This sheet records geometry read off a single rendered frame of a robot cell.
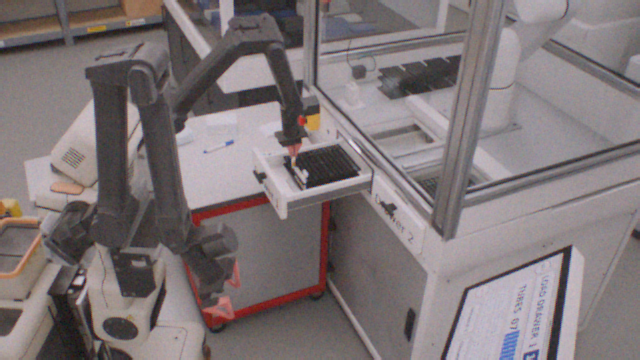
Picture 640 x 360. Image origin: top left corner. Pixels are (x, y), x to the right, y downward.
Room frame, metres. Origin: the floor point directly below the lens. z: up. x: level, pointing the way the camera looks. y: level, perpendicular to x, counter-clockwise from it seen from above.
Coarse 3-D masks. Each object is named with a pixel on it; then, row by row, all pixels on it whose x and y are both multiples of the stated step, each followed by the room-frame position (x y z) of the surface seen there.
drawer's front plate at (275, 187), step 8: (256, 152) 1.62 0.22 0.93; (256, 160) 1.61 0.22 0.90; (264, 160) 1.57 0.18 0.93; (256, 168) 1.61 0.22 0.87; (264, 168) 1.53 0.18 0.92; (272, 176) 1.48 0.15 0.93; (272, 184) 1.46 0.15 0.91; (280, 184) 1.44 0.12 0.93; (272, 192) 1.47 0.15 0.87; (280, 192) 1.40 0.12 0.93; (272, 200) 1.47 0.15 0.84; (280, 200) 1.40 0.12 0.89; (280, 208) 1.40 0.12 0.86; (280, 216) 1.40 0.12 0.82
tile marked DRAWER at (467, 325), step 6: (468, 306) 0.89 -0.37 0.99; (474, 306) 0.88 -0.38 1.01; (468, 312) 0.87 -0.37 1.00; (474, 312) 0.86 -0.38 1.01; (468, 318) 0.85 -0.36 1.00; (474, 318) 0.84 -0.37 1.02; (462, 324) 0.84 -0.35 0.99; (468, 324) 0.83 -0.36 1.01; (474, 324) 0.82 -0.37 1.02; (462, 330) 0.82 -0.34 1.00; (468, 330) 0.81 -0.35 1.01
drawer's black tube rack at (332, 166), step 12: (336, 144) 1.73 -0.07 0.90; (288, 156) 1.64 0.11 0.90; (300, 156) 1.65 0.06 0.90; (312, 156) 1.66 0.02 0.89; (324, 156) 1.69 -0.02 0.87; (336, 156) 1.65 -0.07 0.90; (348, 156) 1.66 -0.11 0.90; (288, 168) 1.61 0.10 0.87; (300, 168) 1.57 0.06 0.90; (312, 168) 1.58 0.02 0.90; (324, 168) 1.58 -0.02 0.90; (336, 168) 1.58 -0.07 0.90; (348, 168) 1.58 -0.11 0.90; (360, 168) 1.58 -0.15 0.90; (312, 180) 1.50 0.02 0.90; (324, 180) 1.55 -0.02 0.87; (336, 180) 1.55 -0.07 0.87
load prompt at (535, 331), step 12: (540, 276) 0.85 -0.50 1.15; (552, 276) 0.83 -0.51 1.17; (540, 288) 0.81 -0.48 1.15; (552, 288) 0.79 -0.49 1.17; (540, 300) 0.77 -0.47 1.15; (540, 312) 0.74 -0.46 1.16; (528, 324) 0.72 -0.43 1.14; (540, 324) 0.70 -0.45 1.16; (528, 336) 0.69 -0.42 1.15; (540, 336) 0.67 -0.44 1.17; (528, 348) 0.66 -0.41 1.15; (540, 348) 0.64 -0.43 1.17
